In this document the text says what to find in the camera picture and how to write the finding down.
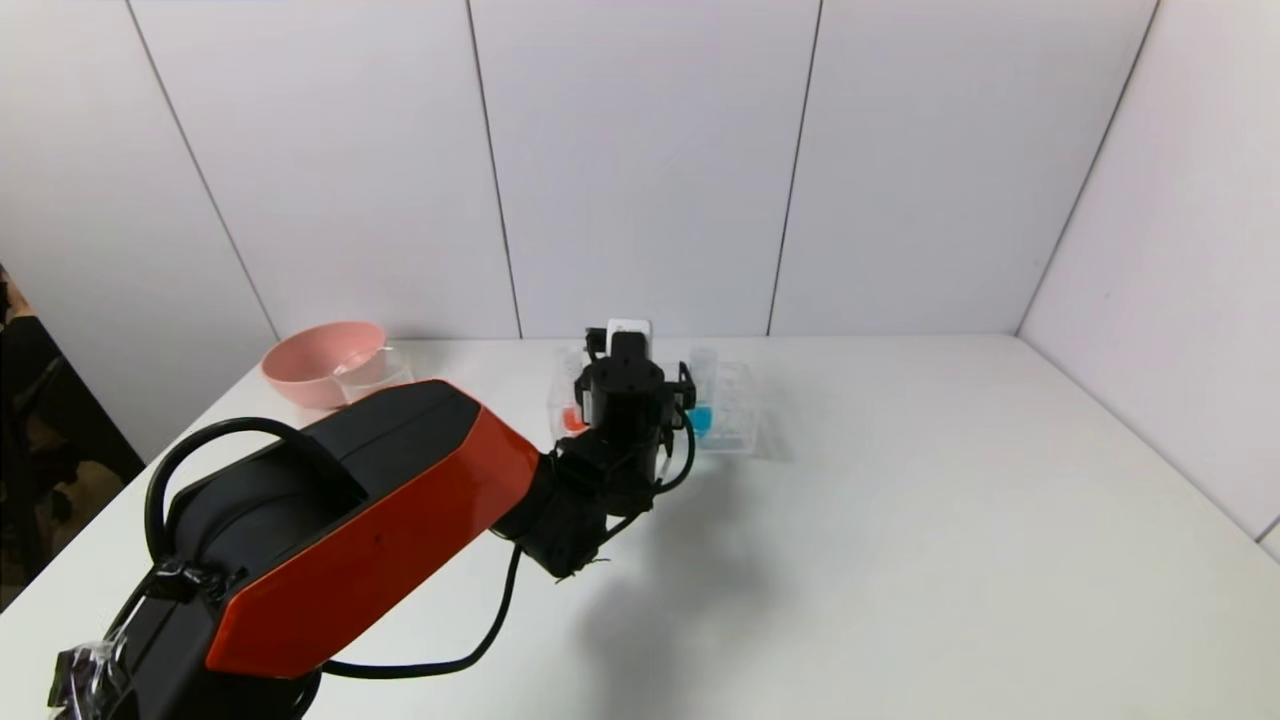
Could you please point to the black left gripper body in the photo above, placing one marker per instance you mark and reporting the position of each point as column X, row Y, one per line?
column 688, row 385

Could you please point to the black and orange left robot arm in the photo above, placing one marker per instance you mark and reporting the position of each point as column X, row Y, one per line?
column 380, row 500

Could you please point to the test tube with blue pigment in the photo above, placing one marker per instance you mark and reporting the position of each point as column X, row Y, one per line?
column 704, row 422

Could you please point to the clear plastic test tube rack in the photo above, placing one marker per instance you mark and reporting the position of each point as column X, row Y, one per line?
column 737, row 420

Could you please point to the test tube with red pigment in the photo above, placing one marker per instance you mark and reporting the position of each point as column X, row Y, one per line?
column 568, row 420

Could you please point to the clear glass beaker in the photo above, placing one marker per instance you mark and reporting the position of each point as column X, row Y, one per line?
column 385, row 368

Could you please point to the pink plastic bowl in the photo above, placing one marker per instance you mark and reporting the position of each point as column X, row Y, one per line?
column 310, row 365

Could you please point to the dark background furniture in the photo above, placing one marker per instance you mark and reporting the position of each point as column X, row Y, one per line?
column 40, row 470

